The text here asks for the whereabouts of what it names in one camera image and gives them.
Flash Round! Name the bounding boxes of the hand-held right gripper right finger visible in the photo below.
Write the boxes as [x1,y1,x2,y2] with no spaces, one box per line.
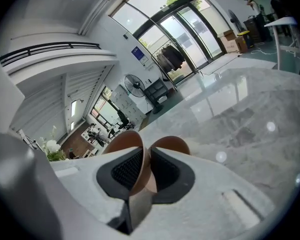
[137,146,277,240]

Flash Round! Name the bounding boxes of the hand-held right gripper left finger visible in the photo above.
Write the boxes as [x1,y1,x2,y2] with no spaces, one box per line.
[50,146,146,235]

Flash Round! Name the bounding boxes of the white display cabinet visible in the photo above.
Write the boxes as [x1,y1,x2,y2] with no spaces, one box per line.
[81,130,93,145]

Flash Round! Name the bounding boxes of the white flower bouquet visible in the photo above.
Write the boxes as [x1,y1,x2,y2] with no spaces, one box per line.
[38,125,67,162]

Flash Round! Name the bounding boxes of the black office chair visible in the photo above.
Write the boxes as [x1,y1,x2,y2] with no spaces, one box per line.
[116,110,135,131]

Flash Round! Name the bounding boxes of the white metal shelving rack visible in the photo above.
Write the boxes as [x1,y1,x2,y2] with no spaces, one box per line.
[17,128,45,150]

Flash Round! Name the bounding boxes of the white locker cabinet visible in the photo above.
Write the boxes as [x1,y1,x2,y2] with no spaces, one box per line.
[112,84,147,124]

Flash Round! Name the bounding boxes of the black standing fan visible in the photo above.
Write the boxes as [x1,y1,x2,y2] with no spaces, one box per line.
[227,8,242,35]
[124,73,163,115]

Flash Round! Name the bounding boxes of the black storage shelf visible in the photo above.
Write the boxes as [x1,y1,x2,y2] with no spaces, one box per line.
[143,80,170,107]

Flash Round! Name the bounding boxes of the black balcony railing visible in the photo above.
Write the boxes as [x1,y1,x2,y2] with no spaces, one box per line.
[0,41,102,67]

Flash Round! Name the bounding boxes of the grey floor mat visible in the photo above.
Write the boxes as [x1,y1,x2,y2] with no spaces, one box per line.
[201,56,278,77]

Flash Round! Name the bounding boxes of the cardboard box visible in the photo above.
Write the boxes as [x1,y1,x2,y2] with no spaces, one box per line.
[218,30,238,55]
[233,35,250,54]

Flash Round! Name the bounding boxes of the black bin yellow lid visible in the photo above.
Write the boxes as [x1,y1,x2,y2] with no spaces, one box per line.
[237,30,256,49]

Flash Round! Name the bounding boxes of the glass entrance door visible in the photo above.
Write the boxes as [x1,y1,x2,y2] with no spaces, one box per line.
[109,0,228,85]

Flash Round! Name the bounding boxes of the dark cabinet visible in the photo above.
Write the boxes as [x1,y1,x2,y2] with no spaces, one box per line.
[243,13,273,44]

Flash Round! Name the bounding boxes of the white table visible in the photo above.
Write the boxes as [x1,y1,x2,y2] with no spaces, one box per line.
[263,16,300,76]

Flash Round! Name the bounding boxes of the blue wall poster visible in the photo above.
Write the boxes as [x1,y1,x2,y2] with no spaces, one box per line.
[131,46,150,65]

